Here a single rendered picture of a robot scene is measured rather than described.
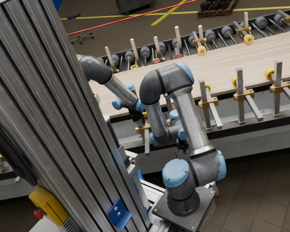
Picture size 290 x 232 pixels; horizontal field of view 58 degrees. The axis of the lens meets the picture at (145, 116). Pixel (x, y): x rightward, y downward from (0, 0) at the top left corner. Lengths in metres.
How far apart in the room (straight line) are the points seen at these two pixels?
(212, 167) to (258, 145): 1.57
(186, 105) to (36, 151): 0.64
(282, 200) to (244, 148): 0.53
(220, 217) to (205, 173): 1.35
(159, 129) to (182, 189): 0.38
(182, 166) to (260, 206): 1.48
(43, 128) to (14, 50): 0.21
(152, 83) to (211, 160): 0.40
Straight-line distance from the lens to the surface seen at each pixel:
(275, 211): 2.49
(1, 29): 0.68
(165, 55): 3.34
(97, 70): 1.31
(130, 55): 3.30
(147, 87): 1.15
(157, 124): 1.33
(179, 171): 1.09
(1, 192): 3.28
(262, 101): 2.34
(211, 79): 2.30
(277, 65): 1.94
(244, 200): 2.53
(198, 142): 1.12
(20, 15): 0.70
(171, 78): 1.14
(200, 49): 2.68
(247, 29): 2.98
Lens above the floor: 2.09
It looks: 36 degrees down
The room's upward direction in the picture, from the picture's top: 18 degrees counter-clockwise
